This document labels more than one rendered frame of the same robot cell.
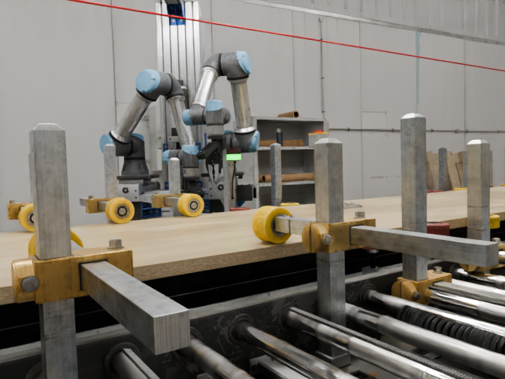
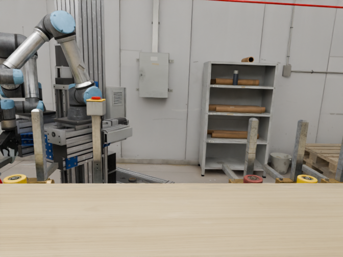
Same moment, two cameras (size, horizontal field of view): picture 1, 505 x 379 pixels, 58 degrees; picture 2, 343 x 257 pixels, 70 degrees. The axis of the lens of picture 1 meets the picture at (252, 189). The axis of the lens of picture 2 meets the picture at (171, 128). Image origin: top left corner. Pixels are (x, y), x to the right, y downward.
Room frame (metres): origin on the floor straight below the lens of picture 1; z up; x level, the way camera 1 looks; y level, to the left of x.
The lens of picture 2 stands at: (1.41, -1.15, 1.33)
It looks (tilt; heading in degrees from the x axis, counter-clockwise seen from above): 12 degrees down; 28
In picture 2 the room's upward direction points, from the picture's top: 2 degrees clockwise
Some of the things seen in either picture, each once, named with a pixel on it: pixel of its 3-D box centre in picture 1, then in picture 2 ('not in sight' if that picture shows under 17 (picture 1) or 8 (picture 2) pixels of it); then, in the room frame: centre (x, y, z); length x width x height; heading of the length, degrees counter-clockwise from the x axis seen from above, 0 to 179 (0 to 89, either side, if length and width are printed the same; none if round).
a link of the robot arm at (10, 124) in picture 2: (190, 173); (7, 123); (2.16, 0.29, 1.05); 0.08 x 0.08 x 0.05
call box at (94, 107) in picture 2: (318, 140); (96, 107); (2.22, -0.33, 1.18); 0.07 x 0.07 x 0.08; 33
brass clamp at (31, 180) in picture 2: not in sight; (38, 184); (2.06, -0.09, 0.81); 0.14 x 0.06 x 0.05; 123
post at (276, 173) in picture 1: (276, 195); (41, 160); (2.08, -0.11, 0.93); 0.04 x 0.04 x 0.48; 33
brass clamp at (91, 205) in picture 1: (105, 204); not in sight; (1.66, 0.54, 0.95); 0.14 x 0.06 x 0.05; 123
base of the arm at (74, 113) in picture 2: not in sight; (78, 110); (2.54, 0.16, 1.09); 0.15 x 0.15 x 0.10
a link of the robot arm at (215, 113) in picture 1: (214, 113); not in sight; (2.01, 0.16, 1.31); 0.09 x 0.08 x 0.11; 166
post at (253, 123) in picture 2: not in sight; (249, 165); (2.62, -0.95, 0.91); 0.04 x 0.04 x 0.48; 33
